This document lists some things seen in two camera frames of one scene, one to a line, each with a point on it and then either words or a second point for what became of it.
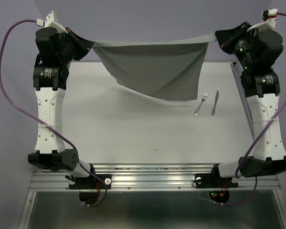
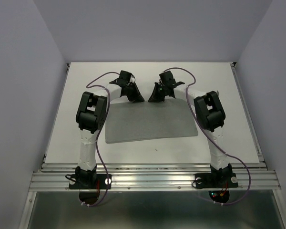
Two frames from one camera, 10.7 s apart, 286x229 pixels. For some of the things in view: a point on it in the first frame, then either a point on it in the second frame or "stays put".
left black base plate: [91, 182] stays put
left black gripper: [63, 36] -> [137, 97]
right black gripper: [225, 34] -> [154, 97]
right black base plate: [210, 180] stays put
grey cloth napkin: [169, 67] -> [128, 121]
